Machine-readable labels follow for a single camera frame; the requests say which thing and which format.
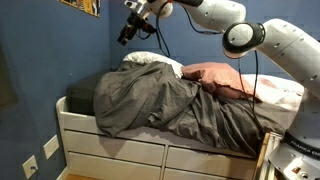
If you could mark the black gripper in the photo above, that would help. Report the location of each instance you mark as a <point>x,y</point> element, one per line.
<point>135,22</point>

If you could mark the dark grey duvet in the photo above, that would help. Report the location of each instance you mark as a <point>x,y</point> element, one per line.
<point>150,100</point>

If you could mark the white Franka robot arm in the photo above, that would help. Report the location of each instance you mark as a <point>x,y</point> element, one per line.
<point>293,43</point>

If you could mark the white bed drawer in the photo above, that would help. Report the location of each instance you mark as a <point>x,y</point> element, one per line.
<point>210,163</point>
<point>200,176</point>
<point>113,148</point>
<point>110,168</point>

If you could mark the white bed sheet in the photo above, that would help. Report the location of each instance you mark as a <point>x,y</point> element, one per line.
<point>276,90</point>

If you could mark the white grey patterned pillow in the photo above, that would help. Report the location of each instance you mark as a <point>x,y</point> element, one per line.
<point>146,57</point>

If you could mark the basketball players poster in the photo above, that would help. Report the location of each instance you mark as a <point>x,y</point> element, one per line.
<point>85,6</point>

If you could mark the black mattress sheet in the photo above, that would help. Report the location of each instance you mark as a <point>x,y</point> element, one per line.
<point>83,95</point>

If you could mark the pink pillow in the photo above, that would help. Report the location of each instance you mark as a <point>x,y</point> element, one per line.
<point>216,76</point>

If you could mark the wooden board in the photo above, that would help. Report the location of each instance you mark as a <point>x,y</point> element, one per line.
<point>261,153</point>

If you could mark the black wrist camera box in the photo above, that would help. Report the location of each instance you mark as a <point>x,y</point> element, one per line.
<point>149,28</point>

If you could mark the white bed frame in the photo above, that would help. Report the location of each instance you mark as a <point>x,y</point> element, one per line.
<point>63,113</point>

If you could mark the blank white wall plate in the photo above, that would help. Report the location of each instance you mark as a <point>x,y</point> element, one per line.
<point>51,146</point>

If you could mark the white wall power outlet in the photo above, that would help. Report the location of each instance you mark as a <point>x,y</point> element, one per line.
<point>29,166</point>

